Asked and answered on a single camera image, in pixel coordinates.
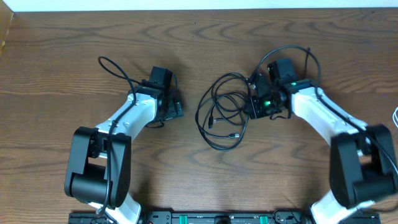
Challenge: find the black usb cable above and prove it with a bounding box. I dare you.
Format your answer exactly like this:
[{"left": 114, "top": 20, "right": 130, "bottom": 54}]
[{"left": 195, "top": 72, "right": 252, "bottom": 152}]

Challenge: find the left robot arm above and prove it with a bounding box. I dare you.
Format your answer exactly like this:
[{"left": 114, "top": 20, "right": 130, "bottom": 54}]
[{"left": 64, "top": 67, "right": 183, "bottom": 223}]

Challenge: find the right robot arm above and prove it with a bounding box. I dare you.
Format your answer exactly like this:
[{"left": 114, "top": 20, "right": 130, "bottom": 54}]
[{"left": 248, "top": 59, "right": 397, "bottom": 223}]

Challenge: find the left camera cable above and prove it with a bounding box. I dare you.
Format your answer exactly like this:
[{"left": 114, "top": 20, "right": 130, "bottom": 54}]
[{"left": 95, "top": 55, "right": 141, "bottom": 218}]

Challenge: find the camera cable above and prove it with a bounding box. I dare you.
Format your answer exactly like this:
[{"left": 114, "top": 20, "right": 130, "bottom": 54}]
[
  {"left": 95, "top": 55, "right": 141, "bottom": 218},
  {"left": 248, "top": 45, "right": 398, "bottom": 175}
]

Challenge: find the right camera cable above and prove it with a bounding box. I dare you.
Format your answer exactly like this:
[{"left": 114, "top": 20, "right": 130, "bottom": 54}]
[{"left": 248, "top": 45, "right": 398, "bottom": 175}]

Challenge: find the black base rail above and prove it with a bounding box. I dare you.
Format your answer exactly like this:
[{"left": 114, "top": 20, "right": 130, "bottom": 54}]
[{"left": 67, "top": 210, "right": 381, "bottom": 224}]

